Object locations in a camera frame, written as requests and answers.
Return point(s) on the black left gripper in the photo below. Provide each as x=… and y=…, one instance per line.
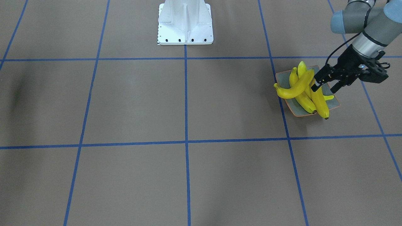
x=349, y=59

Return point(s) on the yellow banana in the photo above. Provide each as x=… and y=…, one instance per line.
x=316, y=97
x=297, y=88
x=304, y=101
x=328, y=97

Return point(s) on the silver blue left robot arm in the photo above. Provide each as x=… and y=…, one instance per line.
x=374, y=28

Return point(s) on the grey square plate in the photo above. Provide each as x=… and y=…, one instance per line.
x=283, y=81

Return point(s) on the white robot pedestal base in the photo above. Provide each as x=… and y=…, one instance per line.
x=185, y=22

